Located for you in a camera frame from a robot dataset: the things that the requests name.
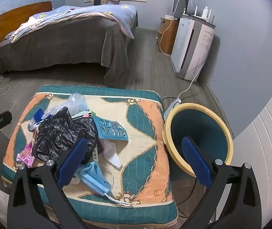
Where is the white barcode packet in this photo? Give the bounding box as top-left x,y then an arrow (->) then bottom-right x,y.
92,145 -> 100,163

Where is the clear plastic bag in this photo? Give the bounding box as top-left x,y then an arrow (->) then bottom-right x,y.
43,93 -> 89,120

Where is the wooden bed frame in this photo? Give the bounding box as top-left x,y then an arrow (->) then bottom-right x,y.
0,1 -> 53,53

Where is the thin white floor cable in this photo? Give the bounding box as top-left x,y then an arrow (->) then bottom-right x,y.
0,85 -> 11,100

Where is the pink wrapper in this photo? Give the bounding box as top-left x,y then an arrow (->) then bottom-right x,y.
16,141 -> 36,167

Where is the white air purifier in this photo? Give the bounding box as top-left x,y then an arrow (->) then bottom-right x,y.
170,14 -> 216,80

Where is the window sill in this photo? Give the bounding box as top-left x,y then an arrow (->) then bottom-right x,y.
84,0 -> 147,3

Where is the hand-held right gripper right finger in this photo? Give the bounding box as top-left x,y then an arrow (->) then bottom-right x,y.
176,136 -> 263,229

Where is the white tissue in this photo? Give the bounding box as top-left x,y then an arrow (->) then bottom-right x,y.
100,138 -> 122,168

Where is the yellow bin with teal inside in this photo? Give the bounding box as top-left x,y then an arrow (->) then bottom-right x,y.
163,102 -> 234,178

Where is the teal blister pack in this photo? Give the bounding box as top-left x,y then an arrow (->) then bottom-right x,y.
93,116 -> 129,142

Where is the black flat television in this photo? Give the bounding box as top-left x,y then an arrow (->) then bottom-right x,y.
173,0 -> 190,19

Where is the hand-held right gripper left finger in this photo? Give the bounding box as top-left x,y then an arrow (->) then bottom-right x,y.
7,137 -> 96,229

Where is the light blue floral quilt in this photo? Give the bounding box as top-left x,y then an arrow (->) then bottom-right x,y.
4,4 -> 138,44

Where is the white router with antennas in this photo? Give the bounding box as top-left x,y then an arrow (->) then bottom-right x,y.
182,5 -> 215,23

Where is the teal orange patterned cushion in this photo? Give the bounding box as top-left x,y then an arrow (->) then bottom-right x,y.
2,85 -> 178,226

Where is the black plastic bag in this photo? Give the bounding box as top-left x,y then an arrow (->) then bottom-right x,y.
32,106 -> 98,164

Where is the blue wet wipes pack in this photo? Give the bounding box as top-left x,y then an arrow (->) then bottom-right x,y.
33,108 -> 46,124

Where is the blue face mask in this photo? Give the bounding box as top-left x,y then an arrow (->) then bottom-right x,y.
74,161 -> 134,207

